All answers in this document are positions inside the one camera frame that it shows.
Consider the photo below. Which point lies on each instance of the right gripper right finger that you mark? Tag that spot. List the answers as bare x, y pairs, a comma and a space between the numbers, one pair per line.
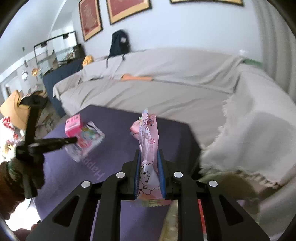
161, 174

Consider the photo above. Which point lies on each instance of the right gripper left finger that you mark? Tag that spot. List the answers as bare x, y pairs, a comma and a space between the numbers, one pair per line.
136, 177

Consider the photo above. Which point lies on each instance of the pink bunny candy wrapper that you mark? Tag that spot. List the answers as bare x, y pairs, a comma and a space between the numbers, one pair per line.
145, 130

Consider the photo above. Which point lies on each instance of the pink tissue pack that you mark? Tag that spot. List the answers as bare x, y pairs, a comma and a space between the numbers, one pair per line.
89, 137

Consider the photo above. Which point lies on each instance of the trash bin with bag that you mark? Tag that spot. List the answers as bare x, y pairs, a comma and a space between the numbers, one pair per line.
184, 221

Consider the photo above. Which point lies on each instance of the tan bag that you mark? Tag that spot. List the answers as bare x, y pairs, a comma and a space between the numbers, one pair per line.
16, 107

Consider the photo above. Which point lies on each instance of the purple table cloth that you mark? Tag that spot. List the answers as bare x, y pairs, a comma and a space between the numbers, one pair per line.
63, 174

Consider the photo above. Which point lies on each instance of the pink toy fridge box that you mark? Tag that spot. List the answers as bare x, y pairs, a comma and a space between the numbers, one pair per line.
73, 125

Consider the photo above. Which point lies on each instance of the orange back scratcher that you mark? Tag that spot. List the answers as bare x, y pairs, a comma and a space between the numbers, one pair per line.
128, 77

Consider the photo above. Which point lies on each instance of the grey covered sofa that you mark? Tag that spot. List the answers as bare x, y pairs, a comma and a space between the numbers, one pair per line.
244, 122

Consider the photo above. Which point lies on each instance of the glass fish tank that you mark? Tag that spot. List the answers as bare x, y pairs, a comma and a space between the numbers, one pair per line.
56, 52

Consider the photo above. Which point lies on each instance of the yellow plush toy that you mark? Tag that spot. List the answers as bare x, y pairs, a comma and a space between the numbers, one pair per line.
87, 60

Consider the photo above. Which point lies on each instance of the dark backpack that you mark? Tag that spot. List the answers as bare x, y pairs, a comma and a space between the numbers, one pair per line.
120, 45

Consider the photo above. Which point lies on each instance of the red framed picture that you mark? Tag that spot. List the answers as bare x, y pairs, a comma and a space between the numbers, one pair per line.
121, 9
90, 18

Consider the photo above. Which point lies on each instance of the white curtain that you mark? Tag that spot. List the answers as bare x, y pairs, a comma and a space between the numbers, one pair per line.
278, 46

